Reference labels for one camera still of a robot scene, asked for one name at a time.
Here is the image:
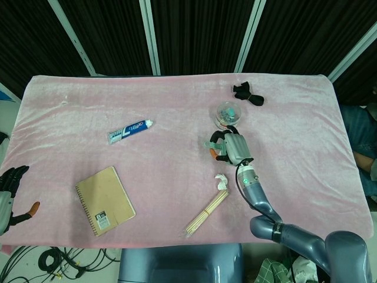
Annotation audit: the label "clear plastic clip jar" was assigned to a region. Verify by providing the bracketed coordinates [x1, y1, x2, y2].
[212, 101, 242, 130]

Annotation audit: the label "left black grey robot hand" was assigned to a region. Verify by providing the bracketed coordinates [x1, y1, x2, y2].
[0, 165, 41, 236]

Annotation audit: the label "white metal frame post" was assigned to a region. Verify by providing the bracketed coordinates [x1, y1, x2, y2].
[234, 0, 266, 73]
[138, 0, 161, 76]
[328, 22, 377, 83]
[48, 0, 97, 76]

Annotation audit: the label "blue white toothpaste tube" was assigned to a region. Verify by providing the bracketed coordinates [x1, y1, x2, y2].
[107, 119, 155, 146]

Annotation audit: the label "white paper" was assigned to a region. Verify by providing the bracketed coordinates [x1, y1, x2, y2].
[214, 173, 229, 191]

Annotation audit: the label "white plastic bag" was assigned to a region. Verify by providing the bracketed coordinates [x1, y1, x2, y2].
[290, 255, 319, 283]

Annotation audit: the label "black fabric strap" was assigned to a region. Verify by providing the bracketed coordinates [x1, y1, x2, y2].
[232, 82, 265, 106]

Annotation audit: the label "brown kraft spiral notebook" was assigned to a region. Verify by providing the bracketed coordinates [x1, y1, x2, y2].
[75, 166, 137, 238]

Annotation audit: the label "right black grey robot hand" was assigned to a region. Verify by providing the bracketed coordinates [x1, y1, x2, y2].
[209, 125, 254, 166]

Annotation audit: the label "pink plush tablecloth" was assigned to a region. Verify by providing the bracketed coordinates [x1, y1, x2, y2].
[0, 73, 371, 254]

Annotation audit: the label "seated person blue clothes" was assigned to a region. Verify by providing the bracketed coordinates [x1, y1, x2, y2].
[338, 104, 377, 204]

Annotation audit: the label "blue-grey robot torso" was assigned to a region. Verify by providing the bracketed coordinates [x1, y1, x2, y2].
[117, 243, 244, 283]

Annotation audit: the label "black floor cable tangle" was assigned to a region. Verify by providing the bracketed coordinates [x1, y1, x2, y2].
[0, 246, 121, 283]

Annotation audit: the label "green checked cloth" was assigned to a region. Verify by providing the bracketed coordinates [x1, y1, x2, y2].
[254, 258, 292, 283]

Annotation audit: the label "black pleated curtain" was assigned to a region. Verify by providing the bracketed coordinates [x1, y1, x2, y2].
[0, 0, 377, 106]

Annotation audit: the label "wrapped wooden chopstick bundle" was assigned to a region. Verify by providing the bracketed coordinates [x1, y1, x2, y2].
[179, 189, 230, 239]

